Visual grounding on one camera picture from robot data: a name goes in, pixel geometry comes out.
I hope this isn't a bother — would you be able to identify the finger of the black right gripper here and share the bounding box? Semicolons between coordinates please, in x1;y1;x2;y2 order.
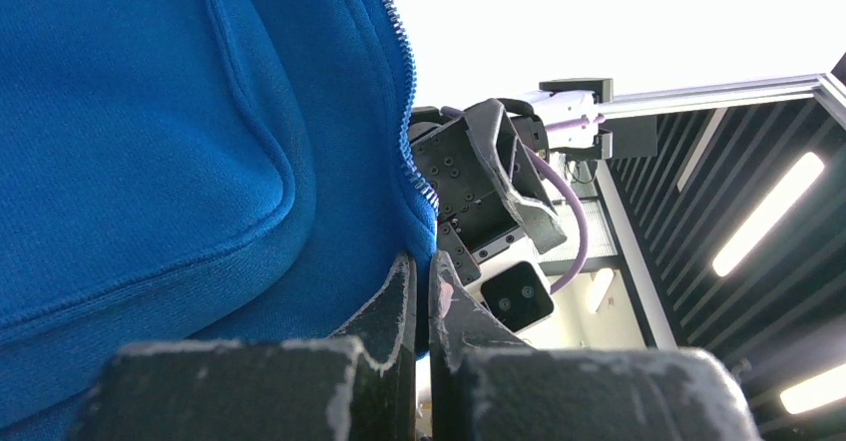
464;99;568;254

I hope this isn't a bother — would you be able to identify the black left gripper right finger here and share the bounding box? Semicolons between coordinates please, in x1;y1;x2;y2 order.
428;250;759;440

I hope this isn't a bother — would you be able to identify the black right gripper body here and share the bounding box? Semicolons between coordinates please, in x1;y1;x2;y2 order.
409;121;523;285

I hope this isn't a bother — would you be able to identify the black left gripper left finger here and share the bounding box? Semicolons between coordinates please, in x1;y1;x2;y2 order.
69;253;417;440

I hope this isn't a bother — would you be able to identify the blue zip-up jacket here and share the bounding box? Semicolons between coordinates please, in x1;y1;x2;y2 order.
1;0;437;440

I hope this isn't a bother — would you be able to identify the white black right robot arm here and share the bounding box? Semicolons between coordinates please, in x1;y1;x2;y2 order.
408;79;657;284

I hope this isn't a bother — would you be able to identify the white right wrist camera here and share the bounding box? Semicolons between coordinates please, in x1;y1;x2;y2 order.
464;230;555;333

